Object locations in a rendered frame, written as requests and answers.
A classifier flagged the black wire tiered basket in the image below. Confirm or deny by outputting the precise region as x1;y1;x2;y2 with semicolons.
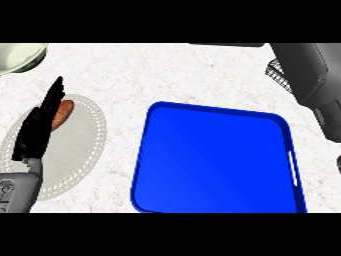
265;57;296;95

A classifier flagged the pale green bowl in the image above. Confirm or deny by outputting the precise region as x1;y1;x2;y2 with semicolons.
0;42;50;79

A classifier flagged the orange-brown sweet potato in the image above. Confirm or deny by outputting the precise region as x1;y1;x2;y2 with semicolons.
51;99;78;133

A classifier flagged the blue plastic tray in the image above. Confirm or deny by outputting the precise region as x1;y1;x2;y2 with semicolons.
129;100;309;214

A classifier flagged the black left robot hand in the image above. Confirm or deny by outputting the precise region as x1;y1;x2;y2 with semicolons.
11;75;67;163

